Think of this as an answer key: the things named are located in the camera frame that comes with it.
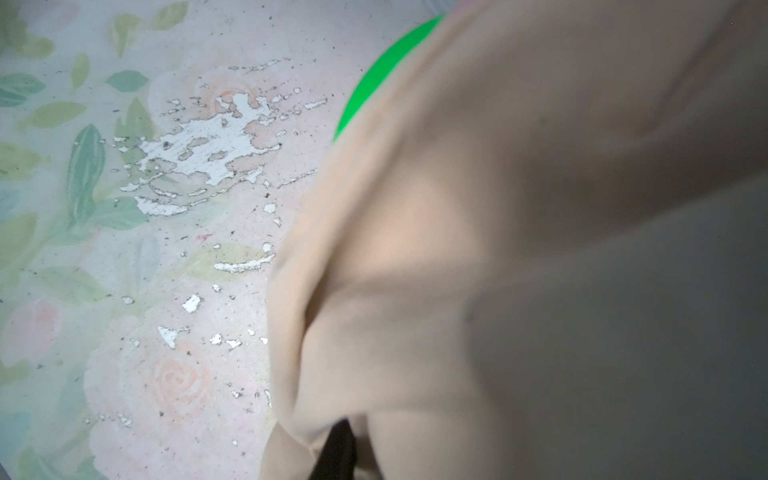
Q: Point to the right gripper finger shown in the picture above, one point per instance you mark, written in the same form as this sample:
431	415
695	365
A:
338	457

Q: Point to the beige drawstring shorts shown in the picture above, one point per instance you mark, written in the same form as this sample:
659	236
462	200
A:
539	252

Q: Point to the green plastic basket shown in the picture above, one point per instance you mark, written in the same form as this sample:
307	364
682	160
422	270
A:
382	68

